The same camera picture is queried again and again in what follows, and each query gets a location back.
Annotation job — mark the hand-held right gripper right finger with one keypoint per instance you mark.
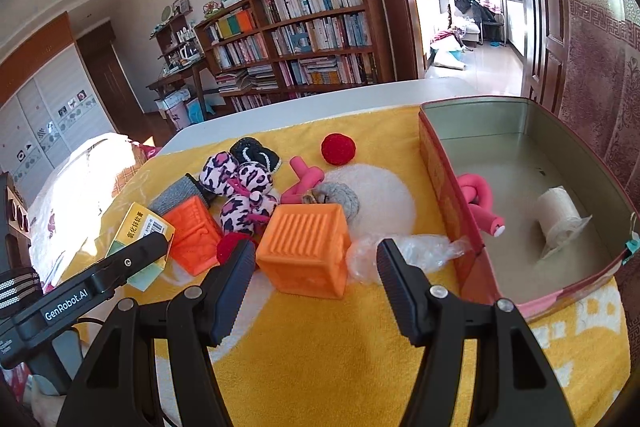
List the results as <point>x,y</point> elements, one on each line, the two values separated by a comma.
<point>400,297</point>

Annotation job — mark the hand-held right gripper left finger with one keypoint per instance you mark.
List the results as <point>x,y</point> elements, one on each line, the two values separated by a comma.
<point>237,289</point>

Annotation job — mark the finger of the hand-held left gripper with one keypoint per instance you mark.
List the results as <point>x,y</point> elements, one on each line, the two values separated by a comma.
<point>135,262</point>

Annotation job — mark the yellow cardboard box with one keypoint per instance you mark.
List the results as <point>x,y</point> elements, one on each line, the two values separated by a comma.
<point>135,227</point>

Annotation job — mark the red crochet ball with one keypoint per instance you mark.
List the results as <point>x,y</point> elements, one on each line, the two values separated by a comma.
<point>227,249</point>
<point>338,149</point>

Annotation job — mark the clear plastic bag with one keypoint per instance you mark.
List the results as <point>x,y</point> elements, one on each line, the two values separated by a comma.
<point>365,257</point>

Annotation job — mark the small embossed orange cube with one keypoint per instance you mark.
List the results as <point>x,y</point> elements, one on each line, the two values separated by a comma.
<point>192,232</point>

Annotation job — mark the grey glove with black fingers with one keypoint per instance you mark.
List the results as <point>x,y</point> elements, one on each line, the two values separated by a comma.
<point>175,199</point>

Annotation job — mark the large ribbed orange cube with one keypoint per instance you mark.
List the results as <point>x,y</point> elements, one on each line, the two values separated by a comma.
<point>305,247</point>

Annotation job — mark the pink leopard plush toy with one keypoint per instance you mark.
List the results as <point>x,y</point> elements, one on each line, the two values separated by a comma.
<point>245,202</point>

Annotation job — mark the red tin container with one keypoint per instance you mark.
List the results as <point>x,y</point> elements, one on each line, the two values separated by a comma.
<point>500,172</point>

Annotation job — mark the yellow and white towel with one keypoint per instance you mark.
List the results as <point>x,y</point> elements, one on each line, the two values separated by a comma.
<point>325,357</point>

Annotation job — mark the pink foam knot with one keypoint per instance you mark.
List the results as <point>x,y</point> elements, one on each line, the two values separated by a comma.
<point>305,182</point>
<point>480,207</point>

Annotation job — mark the black crochet pouch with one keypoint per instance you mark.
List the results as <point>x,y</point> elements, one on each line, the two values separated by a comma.
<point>250,152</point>

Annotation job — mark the pink bin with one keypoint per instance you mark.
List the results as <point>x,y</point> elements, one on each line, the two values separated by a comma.
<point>177,113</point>

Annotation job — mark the white sliding wardrobe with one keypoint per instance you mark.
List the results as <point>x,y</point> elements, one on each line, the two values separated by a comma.
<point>45,122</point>

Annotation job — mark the white tissue roll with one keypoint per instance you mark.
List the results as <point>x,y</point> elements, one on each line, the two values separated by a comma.
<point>555,212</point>

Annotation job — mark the wooden desk with hutch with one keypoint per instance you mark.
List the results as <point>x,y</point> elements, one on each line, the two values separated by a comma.
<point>172,79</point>

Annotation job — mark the dark wooden door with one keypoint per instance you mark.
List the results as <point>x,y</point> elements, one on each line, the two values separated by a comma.
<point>112,77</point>

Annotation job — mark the teal clip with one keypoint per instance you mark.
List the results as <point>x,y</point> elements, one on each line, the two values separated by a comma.
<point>632,249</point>

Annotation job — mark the white bag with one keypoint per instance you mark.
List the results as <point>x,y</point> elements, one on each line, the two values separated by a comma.
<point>447,59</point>

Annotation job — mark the rows of books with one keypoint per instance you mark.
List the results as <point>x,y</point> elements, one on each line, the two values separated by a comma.
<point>320,34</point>

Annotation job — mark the wooden bookshelf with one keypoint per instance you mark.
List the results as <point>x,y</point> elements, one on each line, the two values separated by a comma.
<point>320,13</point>

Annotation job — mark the rack with clothes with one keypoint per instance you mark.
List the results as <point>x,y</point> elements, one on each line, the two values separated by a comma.
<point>467,2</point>

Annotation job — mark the open panelled wooden door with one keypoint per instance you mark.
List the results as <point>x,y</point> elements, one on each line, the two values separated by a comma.
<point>542,7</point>

